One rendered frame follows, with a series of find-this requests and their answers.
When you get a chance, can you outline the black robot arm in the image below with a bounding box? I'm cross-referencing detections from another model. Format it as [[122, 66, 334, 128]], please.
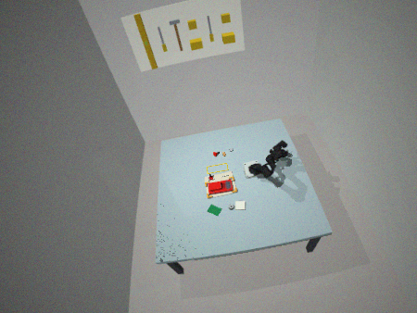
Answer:
[[249, 149, 288, 178]]

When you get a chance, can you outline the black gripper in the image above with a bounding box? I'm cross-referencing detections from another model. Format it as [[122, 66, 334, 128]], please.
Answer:
[[270, 140, 287, 154]]

